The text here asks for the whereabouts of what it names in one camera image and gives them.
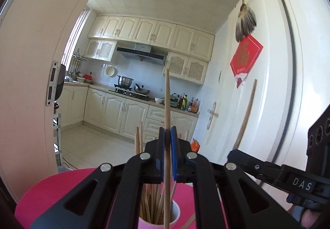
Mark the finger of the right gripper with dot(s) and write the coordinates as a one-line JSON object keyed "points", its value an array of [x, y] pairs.
{"points": [[262, 170]]}

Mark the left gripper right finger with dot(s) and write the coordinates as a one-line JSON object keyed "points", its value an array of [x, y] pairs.
{"points": [[225, 197]]}

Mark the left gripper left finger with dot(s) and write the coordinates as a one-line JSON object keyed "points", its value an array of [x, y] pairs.
{"points": [[110, 196]]}

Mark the cream lower kitchen cabinets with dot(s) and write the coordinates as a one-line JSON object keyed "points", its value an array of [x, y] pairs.
{"points": [[110, 111]]}

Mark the cream kitchen cabinets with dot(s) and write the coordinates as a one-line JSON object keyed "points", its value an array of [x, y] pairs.
{"points": [[187, 50], [110, 111]]}

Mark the cream upper kitchen cabinets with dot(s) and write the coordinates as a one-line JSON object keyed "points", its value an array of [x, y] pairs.
{"points": [[187, 50]]}

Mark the person's right hand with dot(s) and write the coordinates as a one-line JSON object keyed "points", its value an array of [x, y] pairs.
{"points": [[310, 218]]}

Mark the pink round table mat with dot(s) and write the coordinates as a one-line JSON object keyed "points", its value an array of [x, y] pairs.
{"points": [[46, 193]]}

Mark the red paper door decoration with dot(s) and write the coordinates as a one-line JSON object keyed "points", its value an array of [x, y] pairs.
{"points": [[244, 58]]}

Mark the dark frying pan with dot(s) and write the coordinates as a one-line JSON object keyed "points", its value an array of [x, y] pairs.
{"points": [[141, 89]]}

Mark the steel cooking pot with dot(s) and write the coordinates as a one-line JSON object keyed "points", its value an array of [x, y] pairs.
{"points": [[124, 82]]}

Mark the feather fan on door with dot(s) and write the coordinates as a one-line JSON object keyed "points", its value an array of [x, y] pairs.
{"points": [[246, 22]]}

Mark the black range hood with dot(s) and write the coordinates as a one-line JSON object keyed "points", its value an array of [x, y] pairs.
{"points": [[142, 53]]}

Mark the cream open door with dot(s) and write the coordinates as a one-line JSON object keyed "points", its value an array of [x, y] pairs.
{"points": [[33, 35]]}

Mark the white door with handle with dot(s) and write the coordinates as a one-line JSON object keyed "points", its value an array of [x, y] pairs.
{"points": [[268, 110]]}

